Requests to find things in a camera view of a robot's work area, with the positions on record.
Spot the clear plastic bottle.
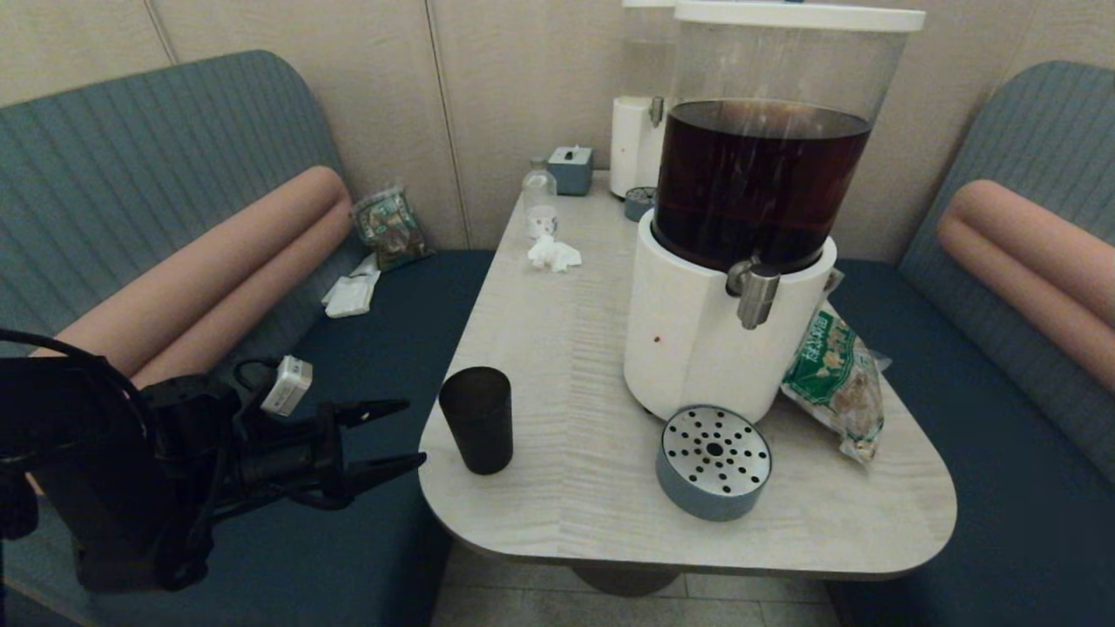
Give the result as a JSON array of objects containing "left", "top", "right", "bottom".
[{"left": 522, "top": 157, "right": 559, "bottom": 240}]

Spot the grey-blue perforated drip tray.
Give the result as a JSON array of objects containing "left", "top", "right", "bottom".
[{"left": 655, "top": 405, "right": 774, "bottom": 523}]

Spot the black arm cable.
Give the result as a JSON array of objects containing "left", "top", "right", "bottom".
[{"left": 0, "top": 327, "right": 132, "bottom": 394}]

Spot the dark printed snack bag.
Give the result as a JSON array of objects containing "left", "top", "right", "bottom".
[{"left": 350, "top": 185, "right": 434, "bottom": 271}]

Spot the teal upholstered bench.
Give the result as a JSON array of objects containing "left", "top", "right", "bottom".
[
  {"left": 0, "top": 50, "right": 497, "bottom": 627},
  {"left": 823, "top": 59, "right": 1115, "bottom": 627}
]

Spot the dark plastic cup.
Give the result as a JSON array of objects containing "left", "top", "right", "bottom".
[{"left": 438, "top": 367, "right": 514, "bottom": 476}]

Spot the small white drink dispenser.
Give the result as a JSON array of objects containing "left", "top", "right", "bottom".
[{"left": 609, "top": 0, "right": 680, "bottom": 199}]

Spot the pink bolster cushion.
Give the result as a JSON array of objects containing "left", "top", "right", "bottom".
[
  {"left": 936, "top": 179, "right": 1115, "bottom": 393},
  {"left": 30, "top": 165, "right": 354, "bottom": 390}
]

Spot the crumpled white tissue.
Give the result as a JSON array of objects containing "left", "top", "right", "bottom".
[{"left": 527, "top": 233, "right": 583, "bottom": 273}]

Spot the black camera cable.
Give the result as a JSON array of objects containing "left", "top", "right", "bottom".
[{"left": 232, "top": 357, "right": 280, "bottom": 394}]

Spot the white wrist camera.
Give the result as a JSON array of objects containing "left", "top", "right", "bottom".
[{"left": 260, "top": 354, "right": 314, "bottom": 417}]

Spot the metal dispenser tap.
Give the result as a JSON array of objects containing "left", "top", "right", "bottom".
[{"left": 726, "top": 259, "right": 782, "bottom": 331}]

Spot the green printed grain tea bag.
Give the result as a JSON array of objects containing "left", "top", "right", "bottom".
[{"left": 780, "top": 270, "right": 891, "bottom": 467}]

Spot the white napkin packet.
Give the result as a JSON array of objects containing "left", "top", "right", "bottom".
[{"left": 321, "top": 253, "right": 382, "bottom": 319}]

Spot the gold table pedestal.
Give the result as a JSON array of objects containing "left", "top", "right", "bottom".
[{"left": 571, "top": 566, "right": 682, "bottom": 598}]

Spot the grey-blue tissue box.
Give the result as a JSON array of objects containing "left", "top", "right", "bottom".
[{"left": 547, "top": 145, "right": 595, "bottom": 197}]

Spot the large tea dispenser white base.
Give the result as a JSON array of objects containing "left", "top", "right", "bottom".
[{"left": 623, "top": 0, "right": 927, "bottom": 425}]

